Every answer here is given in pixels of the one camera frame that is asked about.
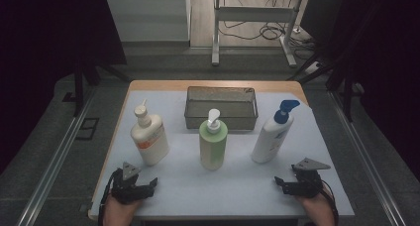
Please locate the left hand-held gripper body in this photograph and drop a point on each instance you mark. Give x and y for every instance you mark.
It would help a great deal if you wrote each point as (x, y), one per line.
(130, 193)

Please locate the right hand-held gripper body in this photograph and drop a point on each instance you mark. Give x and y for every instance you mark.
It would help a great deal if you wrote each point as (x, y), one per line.
(307, 184)

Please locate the cream pump bottle orange label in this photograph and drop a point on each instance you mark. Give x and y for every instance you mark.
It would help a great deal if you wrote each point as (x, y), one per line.
(150, 140)

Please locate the white bottle blue pump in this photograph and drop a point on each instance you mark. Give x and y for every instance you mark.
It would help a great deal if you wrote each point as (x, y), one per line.
(272, 136)

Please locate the green pump bottle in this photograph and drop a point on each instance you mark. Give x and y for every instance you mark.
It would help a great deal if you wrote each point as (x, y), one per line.
(213, 146)

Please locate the grey metal mesh basket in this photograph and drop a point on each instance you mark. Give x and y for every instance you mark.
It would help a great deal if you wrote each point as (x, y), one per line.
(231, 100)

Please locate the person's left hand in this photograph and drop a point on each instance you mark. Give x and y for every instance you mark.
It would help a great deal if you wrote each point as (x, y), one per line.
(117, 213)

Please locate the person's right hand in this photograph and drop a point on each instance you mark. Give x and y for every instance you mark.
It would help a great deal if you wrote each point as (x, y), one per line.
(317, 208)

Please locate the black tripod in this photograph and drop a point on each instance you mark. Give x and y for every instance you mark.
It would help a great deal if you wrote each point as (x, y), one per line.
(346, 100)

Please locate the black stand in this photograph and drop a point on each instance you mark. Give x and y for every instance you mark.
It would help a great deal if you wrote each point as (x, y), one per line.
(78, 93)

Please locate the white power strip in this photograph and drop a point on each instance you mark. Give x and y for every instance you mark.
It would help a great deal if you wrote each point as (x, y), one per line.
(313, 68)

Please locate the white plug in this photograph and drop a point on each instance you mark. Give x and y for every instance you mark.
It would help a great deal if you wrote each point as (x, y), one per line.
(297, 30)

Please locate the dark curtain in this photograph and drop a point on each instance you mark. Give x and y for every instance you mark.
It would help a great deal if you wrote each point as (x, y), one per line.
(389, 54)
(49, 37)

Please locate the aluminium floor rail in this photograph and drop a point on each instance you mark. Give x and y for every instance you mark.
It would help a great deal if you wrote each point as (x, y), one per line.
(49, 173)
(366, 153)

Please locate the white desk frame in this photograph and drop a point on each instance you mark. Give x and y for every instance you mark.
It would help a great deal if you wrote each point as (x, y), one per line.
(254, 14)

